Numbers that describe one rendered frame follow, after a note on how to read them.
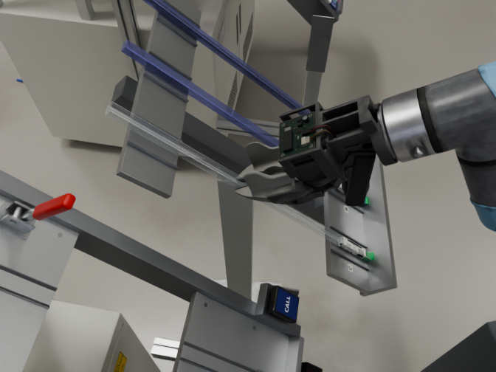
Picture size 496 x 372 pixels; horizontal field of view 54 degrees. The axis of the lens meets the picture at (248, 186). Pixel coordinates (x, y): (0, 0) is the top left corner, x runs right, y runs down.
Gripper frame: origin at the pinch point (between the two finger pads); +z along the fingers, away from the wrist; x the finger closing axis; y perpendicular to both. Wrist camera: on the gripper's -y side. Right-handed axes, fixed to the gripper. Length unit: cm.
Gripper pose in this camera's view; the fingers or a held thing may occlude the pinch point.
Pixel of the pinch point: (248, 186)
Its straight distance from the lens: 65.5
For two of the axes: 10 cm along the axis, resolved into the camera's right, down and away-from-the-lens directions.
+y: -5.2, -4.9, -7.0
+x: -0.5, 8.4, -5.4
